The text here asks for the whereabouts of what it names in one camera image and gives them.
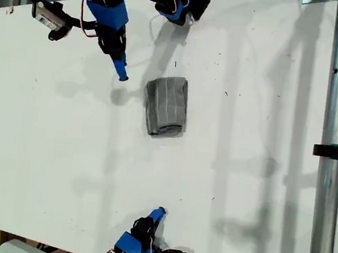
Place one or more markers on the grey striped towel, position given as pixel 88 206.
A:
pixel 165 105

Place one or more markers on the white container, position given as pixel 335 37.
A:
pixel 23 251

